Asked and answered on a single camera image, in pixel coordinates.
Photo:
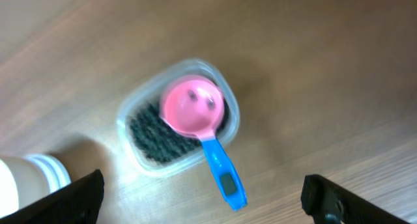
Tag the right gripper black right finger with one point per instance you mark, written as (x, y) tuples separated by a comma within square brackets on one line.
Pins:
[(327, 202)]

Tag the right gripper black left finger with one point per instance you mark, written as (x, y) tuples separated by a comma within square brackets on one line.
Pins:
[(77, 203)]

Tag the pink scoop with blue handle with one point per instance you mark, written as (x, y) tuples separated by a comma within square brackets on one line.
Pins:
[(193, 107)]

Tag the white bowl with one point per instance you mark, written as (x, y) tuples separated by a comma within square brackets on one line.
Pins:
[(29, 179)]

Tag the clear plastic container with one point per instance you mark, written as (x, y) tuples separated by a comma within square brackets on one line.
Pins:
[(153, 90)]

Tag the black beans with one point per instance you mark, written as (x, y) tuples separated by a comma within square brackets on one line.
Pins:
[(155, 138)]

